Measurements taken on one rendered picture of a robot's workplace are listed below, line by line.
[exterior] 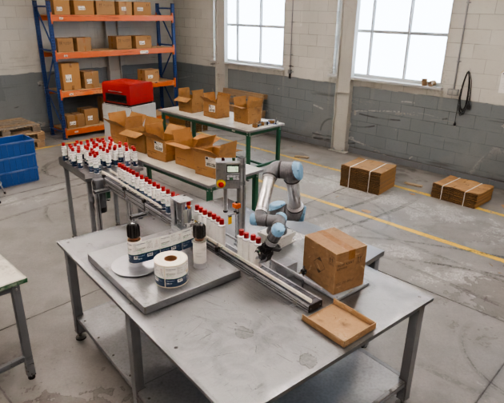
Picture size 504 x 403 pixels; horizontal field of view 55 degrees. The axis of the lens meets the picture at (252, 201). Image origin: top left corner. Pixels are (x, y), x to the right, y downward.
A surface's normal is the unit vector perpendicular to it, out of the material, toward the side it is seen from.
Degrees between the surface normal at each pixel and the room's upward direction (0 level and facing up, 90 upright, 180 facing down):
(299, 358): 0
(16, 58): 90
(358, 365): 0
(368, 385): 1
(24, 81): 90
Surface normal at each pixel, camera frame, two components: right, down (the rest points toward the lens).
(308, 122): -0.70, 0.26
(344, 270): 0.53, 0.32
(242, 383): 0.02, -0.93
